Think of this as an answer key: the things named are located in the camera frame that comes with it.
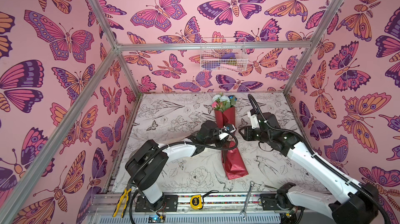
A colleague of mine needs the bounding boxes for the small pink fake rose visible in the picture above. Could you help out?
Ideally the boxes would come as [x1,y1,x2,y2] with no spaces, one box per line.
[211,101,219,109]

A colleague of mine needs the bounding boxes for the white fake rose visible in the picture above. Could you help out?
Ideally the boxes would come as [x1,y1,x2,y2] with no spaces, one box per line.
[212,93,231,112]

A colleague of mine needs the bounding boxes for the dark red wrapping paper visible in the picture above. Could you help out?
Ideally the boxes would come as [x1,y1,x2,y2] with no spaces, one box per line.
[215,107,249,180]

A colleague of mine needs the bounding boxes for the blue fake rose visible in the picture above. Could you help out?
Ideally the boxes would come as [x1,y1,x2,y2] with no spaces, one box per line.
[229,96,237,107]

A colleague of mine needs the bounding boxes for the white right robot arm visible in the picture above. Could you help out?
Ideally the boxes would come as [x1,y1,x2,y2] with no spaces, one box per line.
[239,110,391,224]

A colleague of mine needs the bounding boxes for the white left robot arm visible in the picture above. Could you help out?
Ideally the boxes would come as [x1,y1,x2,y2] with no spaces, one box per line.
[125,121,238,206]

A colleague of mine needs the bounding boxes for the silver combination wrench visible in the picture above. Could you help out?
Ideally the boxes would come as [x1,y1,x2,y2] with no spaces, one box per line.
[240,181,255,219]

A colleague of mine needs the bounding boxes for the yellow tape measure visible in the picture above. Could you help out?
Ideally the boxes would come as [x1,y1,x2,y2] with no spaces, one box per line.
[190,194,204,210]

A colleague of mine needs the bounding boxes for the green circuit board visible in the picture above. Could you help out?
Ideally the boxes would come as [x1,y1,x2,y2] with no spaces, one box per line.
[148,215,166,224]

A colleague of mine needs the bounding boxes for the white wire basket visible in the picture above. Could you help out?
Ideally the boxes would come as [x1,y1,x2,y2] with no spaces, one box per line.
[199,38,249,73]

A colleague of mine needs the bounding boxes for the aluminium frame crossbar back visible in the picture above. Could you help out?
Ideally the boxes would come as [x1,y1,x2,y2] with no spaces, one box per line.
[117,41,312,52]

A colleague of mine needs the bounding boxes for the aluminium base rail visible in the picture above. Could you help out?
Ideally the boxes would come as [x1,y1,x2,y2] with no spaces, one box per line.
[89,191,332,217]

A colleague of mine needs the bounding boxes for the yellow handled pliers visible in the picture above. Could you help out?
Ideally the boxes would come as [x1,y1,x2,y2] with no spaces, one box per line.
[112,187,132,218]

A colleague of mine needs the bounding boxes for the aluminium frame post right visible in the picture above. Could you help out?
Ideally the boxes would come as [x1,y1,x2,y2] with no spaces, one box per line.
[283,0,344,96]

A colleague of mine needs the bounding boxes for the aluminium frame post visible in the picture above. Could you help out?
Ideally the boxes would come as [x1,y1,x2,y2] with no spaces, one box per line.
[283,0,344,96]
[88,0,141,97]

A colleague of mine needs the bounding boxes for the aluminium frame post left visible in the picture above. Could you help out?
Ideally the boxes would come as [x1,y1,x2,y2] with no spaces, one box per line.
[88,0,141,97]

